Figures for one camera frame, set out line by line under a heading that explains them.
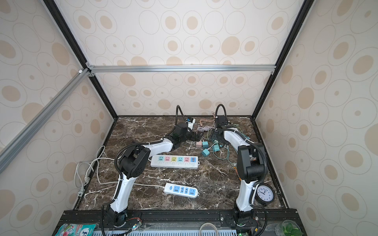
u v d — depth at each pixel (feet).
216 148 3.19
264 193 2.61
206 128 3.67
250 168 1.68
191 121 2.88
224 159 3.16
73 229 2.25
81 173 2.92
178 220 2.44
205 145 3.29
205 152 3.15
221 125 2.54
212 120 3.84
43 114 2.05
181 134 2.61
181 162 3.02
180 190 2.66
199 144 3.28
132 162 1.86
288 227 2.21
